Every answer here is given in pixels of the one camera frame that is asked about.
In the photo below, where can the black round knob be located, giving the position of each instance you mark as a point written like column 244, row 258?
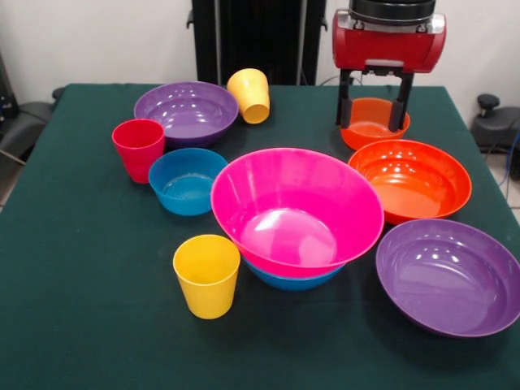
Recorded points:
column 58, row 93

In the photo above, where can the large blue plastic bowl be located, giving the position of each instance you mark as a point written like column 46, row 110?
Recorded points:
column 292, row 283

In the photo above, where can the small blue plastic bowl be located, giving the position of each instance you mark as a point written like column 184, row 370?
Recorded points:
column 183, row 191

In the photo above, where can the black padded equipment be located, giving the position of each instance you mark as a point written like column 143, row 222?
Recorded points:
column 28, row 122

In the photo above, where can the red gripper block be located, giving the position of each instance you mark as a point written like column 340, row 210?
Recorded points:
column 386, row 48

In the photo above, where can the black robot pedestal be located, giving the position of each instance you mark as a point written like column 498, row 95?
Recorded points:
column 260, row 40

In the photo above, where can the large orange plastic bowl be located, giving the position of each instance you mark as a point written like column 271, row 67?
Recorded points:
column 414, row 187

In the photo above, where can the red plastic cup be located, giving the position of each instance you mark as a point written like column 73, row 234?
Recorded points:
column 136, row 150

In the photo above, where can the pink plastic bowl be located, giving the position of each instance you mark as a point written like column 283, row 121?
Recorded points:
column 292, row 215

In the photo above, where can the small orange plastic bowl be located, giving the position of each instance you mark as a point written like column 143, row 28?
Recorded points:
column 371, row 130

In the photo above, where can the dark device box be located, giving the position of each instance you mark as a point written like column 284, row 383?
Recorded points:
column 6, row 101

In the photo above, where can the dark green tablecloth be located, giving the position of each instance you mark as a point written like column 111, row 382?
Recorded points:
column 284, row 353

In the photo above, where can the black equipment base with knob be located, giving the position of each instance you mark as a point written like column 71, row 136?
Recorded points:
column 497, row 126

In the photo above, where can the yellow plastic cup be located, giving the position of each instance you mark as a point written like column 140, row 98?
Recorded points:
column 207, row 288
column 256, row 113
column 248, row 85

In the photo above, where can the purple plastic bowl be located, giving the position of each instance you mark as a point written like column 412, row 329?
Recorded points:
column 183, row 118
column 443, row 284

